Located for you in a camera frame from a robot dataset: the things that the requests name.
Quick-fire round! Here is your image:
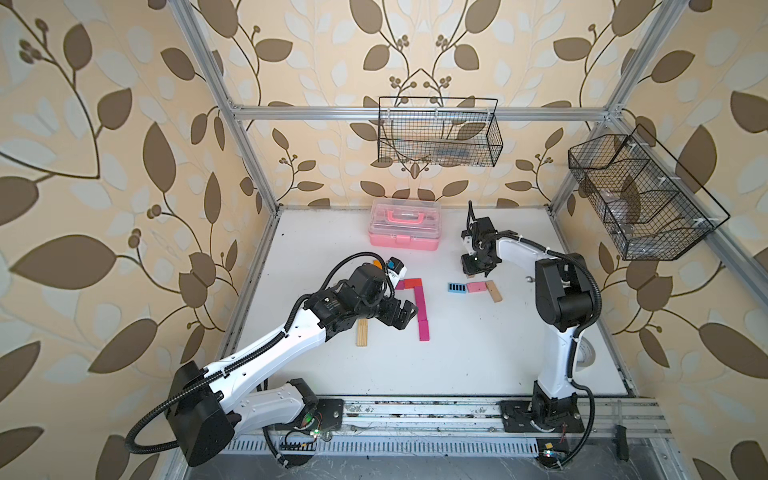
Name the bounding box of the red block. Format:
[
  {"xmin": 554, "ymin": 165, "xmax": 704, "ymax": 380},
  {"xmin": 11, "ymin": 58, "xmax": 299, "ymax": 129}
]
[{"xmin": 403, "ymin": 278, "xmax": 423, "ymax": 289}]

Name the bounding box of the wooden block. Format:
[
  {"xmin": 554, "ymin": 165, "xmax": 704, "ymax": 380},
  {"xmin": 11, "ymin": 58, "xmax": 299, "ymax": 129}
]
[{"xmin": 356, "ymin": 319, "xmax": 369, "ymax": 347}]

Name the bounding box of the light pink block top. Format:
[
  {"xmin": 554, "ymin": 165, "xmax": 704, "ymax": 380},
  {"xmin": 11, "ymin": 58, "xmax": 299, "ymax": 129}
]
[{"xmin": 467, "ymin": 282, "xmax": 488, "ymax": 293}]

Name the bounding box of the blue striped block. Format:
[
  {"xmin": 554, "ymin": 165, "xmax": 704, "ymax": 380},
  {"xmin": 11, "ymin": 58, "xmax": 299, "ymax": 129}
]
[{"xmin": 448, "ymin": 283, "xmax": 468, "ymax": 294}]

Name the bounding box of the wooden block horizontal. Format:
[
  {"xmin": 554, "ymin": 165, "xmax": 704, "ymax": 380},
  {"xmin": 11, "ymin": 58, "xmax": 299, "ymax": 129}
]
[{"xmin": 485, "ymin": 280, "xmax": 503, "ymax": 303}]

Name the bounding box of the magenta block bottom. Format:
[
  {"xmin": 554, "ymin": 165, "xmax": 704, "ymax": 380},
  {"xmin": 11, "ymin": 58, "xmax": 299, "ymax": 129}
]
[{"xmin": 418, "ymin": 321, "xmax": 430, "ymax": 342}]

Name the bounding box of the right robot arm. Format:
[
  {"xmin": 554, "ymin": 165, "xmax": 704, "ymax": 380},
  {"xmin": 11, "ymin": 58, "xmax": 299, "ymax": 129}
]
[{"xmin": 461, "ymin": 205, "xmax": 602, "ymax": 431}]

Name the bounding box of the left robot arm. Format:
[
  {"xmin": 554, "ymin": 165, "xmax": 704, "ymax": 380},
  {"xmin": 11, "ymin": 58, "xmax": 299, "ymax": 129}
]
[{"xmin": 124, "ymin": 252, "xmax": 418, "ymax": 467}]

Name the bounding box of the pink plastic storage box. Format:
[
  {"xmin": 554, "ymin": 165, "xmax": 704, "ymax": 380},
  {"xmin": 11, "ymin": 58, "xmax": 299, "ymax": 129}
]
[{"xmin": 368, "ymin": 198, "xmax": 442, "ymax": 251}]

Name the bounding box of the white tape roll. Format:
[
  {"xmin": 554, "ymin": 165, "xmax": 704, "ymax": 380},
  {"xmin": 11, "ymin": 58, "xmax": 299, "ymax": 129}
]
[{"xmin": 576, "ymin": 335, "xmax": 597, "ymax": 371}]

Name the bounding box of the black wire basket back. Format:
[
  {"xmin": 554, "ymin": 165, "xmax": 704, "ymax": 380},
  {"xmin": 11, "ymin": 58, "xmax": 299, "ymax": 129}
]
[{"xmin": 377, "ymin": 95, "xmax": 504, "ymax": 168}]

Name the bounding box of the black wire basket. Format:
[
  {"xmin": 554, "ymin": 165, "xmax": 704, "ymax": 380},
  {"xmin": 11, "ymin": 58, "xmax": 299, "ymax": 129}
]
[
  {"xmin": 568, "ymin": 124, "xmax": 730, "ymax": 261},
  {"xmin": 377, "ymin": 95, "xmax": 504, "ymax": 168}
]

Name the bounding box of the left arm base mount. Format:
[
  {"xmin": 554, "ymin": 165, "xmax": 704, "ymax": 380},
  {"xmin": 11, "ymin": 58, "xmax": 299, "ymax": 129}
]
[{"xmin": 271, "ymin": 398, "xmax": 345, "ymax": 451}]

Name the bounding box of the aluminium frame rail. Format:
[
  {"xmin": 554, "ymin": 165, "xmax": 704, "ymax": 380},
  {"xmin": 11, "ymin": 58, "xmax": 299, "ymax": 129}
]
[{"xmin": 155, "ymin": 392, "xmax": 691, "ymax": 480}]

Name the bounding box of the black wire basket right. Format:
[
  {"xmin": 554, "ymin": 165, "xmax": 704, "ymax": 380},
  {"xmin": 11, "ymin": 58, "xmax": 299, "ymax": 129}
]
[{"xmin": 568, "ymin": 124, "xmax": 730, "ymax": 261}]

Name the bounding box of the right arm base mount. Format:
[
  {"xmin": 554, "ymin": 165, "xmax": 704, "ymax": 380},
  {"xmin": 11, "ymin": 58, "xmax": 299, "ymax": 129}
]
[{"xmin": 498, "ymin": 399, "xmax": 585, "ymax": 436}]

